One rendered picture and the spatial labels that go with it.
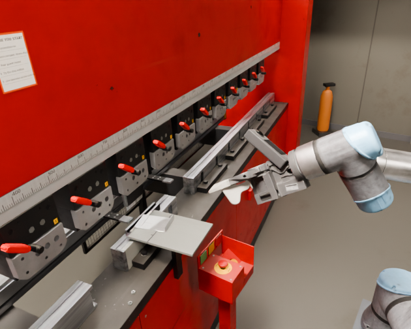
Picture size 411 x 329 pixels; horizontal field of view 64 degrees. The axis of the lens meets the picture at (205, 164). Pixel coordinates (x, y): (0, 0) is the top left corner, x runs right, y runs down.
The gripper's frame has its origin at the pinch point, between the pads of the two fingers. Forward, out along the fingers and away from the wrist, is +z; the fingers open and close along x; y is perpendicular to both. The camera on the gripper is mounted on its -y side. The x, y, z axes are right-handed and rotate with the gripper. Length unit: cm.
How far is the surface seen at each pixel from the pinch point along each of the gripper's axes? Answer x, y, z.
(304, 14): 209, -107, -4
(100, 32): -6, -50, 16
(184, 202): 58, 1, 58
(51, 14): -22, -49, 14
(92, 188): -7.8, -12.1, 37.1
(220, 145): 101, -24, 52
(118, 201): 35, -11, 76
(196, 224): 30.1, 10.2, 34.7
